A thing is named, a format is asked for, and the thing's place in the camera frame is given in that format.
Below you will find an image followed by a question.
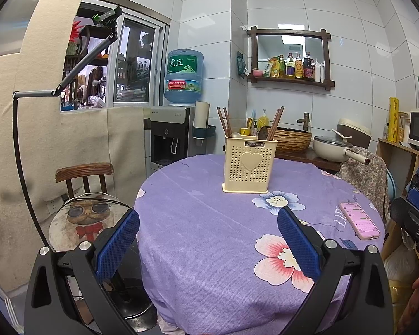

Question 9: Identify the wooden shelf unit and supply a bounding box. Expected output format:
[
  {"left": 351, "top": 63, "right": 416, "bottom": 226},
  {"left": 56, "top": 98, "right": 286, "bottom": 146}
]
[{"left": 376, "top": 138, "right": 419, "bottom": 203}]

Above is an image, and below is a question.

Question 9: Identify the row of condiment bottles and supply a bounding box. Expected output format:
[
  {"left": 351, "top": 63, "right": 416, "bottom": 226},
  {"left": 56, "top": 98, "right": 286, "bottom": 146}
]
[{"left": 267, "top": 52, "right": 326, "bottom": 82}]

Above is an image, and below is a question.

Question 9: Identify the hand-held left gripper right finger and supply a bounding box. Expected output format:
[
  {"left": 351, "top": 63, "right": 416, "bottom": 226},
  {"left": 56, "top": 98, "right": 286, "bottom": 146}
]
[{"left": 277, "top": 207, "right": 395, "bottom": 335}]

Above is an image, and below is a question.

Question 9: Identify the green hanging packet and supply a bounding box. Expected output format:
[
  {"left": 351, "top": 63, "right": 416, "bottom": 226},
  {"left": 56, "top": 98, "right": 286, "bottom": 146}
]
[{"left": 236, "top": 52, "right": 248, "bottom": 76}]

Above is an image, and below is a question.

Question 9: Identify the cream perforated utensil holder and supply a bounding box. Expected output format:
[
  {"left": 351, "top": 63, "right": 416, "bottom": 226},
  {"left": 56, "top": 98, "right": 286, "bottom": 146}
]
[{"left": 222, "top": 135, "right": 278, "bottom": 193}]

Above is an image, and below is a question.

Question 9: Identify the dark wooden wall shelf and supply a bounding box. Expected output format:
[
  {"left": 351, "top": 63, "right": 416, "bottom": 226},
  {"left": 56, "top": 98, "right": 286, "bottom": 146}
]
[{"left": 247, "top": 26, "right": 336, "bottom": 91}]

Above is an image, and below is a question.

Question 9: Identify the pink smartphone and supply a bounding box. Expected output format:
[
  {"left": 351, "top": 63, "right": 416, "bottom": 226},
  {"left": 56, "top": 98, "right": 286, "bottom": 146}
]
[{"left": 339, "top": 200, "right": 381, "bottom": 241}]

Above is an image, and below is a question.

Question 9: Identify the blue water bottle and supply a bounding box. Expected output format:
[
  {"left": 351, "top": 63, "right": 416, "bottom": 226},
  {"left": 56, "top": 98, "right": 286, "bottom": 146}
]
[{"left": 164, "top": 49, "right": 205, "bottom": 106}]

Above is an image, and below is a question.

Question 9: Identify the grey water dispenser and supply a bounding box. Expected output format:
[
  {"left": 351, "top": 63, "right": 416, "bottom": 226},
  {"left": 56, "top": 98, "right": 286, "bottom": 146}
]
[{"left": 149, "top": 106, "right": 191, "bottom": 171}]

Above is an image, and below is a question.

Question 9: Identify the black green phone clamp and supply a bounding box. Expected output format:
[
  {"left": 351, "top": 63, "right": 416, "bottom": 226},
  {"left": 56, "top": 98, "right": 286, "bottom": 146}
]
[{"left": 92, "top": 5, "right": 123, "bottom": 28}]

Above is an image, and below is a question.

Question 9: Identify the black floor stand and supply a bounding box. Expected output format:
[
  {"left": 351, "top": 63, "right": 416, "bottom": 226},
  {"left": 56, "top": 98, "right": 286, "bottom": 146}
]
[{"left": 12, "top": 26, "right": 119, "bottom": 245}]

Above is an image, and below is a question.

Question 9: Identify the wooden chair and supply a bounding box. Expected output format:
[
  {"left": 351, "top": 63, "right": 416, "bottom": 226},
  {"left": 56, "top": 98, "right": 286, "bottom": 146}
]
[{"left": 55, "top": 162, "right": 114, "bottom": 199}]

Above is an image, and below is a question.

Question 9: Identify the floral cloth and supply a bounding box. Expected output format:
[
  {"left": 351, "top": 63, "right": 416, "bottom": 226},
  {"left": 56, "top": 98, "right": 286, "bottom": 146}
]
[{"left": 337, "top": 147, "right": 388, "bottom": 217}]

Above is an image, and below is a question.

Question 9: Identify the woven pattern basin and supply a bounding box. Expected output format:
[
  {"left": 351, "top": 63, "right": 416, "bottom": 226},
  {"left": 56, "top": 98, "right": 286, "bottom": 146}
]
[{"left": 265, "top": 128, "right": 312, "bottom": 153}]

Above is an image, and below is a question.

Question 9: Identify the window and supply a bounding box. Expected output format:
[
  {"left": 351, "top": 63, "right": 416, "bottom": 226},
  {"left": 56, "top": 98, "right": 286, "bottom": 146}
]
[{"left": 59, "top": 0, "right": 171, "bottom": 112}]

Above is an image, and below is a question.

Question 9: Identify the teal wall holder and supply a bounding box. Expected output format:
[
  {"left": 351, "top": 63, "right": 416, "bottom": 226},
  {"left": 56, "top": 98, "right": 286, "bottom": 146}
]
[{"left": 192, "top": 125, "right": 216, "bottom": 141}]

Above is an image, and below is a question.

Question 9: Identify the cream cooking pot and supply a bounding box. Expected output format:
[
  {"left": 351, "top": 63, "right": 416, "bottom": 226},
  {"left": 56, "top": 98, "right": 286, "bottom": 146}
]
[{"left": 313, "top": 135, "right": 371, "bottom": 164}]

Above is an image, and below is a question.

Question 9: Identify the brown wooden chopstick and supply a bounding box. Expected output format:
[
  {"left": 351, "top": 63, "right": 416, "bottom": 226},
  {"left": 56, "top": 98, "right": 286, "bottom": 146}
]
[
  {"left": 216, "top": 107, "right": 229, "bottom": 137},
  {"left": 223, "top": 107, "right": 233, "bottom": 137},
  {"left": 265, "top": 109, "right": 280, "bottom": 141},
  {"left": 269, "top": 106, "right": 285, "bottom": 141}
]

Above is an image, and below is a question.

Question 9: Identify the yellow roll pack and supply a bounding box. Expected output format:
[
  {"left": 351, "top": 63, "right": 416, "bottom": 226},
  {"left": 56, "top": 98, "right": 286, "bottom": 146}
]
[{"left": 387, "top": 97, "right": 400, "bottom": 143}]

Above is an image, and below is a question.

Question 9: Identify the black round base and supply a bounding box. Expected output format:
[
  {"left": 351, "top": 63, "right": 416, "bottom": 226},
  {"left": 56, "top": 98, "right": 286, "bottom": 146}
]
[{"left": 106, "top": 276, "right": 158, "bottom": 329}]

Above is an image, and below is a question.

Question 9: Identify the blue basin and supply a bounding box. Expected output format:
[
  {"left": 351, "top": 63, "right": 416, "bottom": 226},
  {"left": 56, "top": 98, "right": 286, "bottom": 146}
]
[{"left": 386, "top": 173, "right": 397, "bottom": 205}]

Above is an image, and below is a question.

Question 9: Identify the purple floral tablecloth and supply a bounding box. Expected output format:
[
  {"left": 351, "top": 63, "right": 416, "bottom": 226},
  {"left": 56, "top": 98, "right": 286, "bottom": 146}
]
[{"left": 133, "top": 154, "right": 386, "bottom": 332}]

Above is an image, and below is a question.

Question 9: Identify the dark wooden counter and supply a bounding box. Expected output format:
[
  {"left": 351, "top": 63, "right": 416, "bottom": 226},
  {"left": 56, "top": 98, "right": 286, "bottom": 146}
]
[{"left": 274, "top": 147, "right": 343, "bottom": 173}]

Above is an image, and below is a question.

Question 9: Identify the cream brown rice cooker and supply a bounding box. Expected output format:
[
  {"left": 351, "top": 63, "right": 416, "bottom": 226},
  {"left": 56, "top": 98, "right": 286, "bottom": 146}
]
[{"left": 337, "top": 118, "right": 372, "bottom": 146}]

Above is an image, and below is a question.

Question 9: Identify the beige felt cloth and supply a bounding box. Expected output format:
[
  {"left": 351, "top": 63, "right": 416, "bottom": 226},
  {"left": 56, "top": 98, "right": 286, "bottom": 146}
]
[{"left": 0, "top": 0, "right": 152, "bottom": 297}]

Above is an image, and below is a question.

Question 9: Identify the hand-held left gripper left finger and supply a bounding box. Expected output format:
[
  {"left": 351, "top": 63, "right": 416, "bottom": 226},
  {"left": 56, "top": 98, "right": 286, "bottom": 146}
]
[{"left": 24, "top": 209, "right": 141, "bottom": 335}]

